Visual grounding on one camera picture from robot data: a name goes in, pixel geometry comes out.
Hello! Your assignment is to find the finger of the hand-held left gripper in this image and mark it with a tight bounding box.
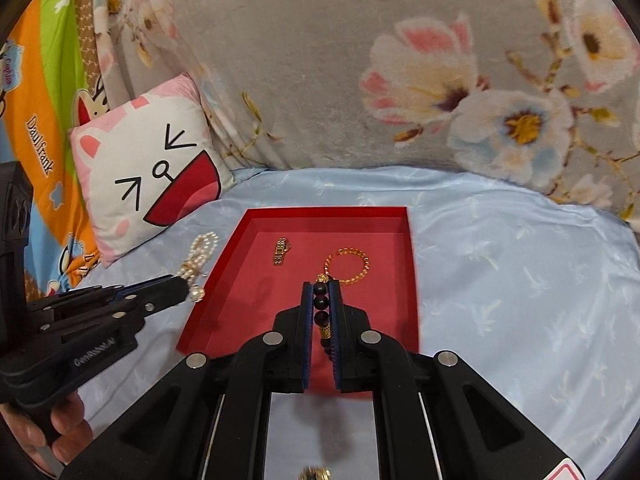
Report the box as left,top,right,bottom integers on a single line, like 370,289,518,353
27,274,190,323
35,284,196,361

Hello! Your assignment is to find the red tray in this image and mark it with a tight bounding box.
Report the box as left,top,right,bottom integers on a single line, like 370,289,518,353
175,206,422,404

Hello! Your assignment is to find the white cat face pillow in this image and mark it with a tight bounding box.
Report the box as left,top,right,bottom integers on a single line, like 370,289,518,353
68,73,236,267

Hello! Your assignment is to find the pearl necklace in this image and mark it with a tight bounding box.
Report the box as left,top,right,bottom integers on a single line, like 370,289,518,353
180,231,222,304

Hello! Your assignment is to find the person's left hand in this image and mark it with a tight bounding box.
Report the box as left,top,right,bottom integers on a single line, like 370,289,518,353
0,391,95,477

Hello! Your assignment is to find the grey floral blanket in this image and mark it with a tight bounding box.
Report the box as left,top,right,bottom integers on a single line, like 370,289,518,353
92,0,640,235

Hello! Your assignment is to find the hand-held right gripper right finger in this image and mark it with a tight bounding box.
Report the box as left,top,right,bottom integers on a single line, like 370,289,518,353
329,281,587,480

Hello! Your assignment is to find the dark bead bracelet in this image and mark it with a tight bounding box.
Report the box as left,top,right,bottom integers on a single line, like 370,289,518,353
312,272,335,362

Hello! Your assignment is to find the small gold watch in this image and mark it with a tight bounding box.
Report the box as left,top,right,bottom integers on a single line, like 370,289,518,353
272,236,292,267

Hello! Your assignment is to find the light blue bed sheet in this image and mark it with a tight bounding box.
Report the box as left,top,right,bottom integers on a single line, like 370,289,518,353
64,164,640,480

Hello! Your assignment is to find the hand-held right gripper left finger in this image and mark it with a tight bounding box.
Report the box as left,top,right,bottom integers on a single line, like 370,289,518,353
75,281,314,480

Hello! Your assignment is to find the colourful cartoon blanket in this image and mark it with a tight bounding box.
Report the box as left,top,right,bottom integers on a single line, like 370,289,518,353
0,0,110,302

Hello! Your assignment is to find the gold chain bracelet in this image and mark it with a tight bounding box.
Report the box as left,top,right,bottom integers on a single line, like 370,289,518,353
324,247,373,288

